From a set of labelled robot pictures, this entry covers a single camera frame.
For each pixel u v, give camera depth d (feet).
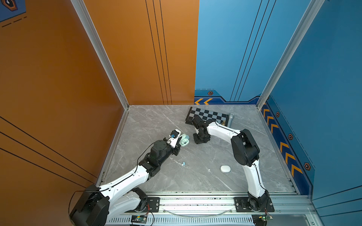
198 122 2.64
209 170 2.80
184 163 2.87
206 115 3.57
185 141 2.61
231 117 3.56
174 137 2.15
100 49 2.78
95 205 1.31
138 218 2.37
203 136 2.73
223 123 3.36
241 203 2.38
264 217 2.29
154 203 2.42
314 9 2.30
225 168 2.82
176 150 2.32
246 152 1.83
